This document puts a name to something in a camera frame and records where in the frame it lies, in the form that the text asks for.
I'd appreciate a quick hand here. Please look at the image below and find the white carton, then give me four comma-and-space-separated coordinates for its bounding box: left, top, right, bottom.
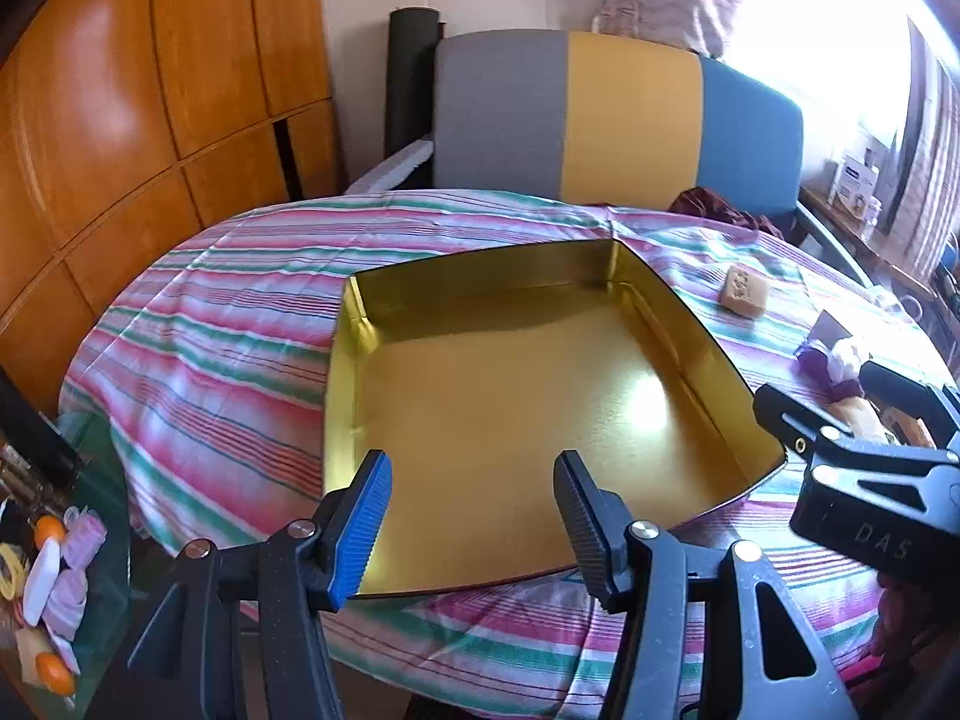
829, 151, 882, 220

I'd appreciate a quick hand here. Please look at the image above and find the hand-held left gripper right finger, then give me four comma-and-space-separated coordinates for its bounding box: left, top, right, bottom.
553, 450, 860, 720

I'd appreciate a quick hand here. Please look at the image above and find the striped window curtain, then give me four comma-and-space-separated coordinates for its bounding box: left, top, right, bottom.
877, 15, 960, 278

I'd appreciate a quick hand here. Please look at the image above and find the maroon cloth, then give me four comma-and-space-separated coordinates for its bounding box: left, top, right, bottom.
667, 186, 785, 237

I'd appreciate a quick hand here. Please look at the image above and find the clear glass mug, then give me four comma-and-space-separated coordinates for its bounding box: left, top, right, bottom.
874, 289, 927, 320

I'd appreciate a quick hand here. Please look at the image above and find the person's right forearm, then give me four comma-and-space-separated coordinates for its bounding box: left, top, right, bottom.
874, 577, 960, 691

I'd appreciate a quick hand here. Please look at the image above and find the black rolled mat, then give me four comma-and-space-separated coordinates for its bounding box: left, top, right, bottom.
385, 7, 443, 166

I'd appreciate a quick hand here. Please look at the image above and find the wooden wardrobe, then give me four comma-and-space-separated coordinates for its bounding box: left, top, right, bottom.
0, 0, 346, 421

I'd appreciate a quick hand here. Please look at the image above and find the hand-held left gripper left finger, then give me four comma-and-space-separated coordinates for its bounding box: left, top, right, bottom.
124, 450, 395, 720

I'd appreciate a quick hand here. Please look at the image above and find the wooden side shelf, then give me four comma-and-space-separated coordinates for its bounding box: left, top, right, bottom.
799, 184, 938, 301

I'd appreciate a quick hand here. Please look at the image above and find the gold metal tin tray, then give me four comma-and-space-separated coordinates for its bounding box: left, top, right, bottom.
321, 238, 788, 601

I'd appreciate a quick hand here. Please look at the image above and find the white plastic bottle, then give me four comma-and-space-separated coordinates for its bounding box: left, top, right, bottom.
22, 540, 62, 627

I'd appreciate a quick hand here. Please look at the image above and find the striped tablecloth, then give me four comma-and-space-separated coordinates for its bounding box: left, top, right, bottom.
58, 189, 960, 717

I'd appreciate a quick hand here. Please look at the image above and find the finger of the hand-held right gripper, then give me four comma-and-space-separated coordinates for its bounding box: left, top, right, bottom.
859, 360, 960, 432
754, 382, 960, 518

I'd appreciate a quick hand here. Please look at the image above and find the brown card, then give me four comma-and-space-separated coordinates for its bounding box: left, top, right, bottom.
810, 311, 852, 350

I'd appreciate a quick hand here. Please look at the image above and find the purple packet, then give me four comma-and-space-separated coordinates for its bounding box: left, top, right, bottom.
796, 341, 867, 398

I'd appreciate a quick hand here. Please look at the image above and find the grey yellow blue chair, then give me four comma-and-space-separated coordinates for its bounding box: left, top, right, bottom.
346, 30, 875, 286

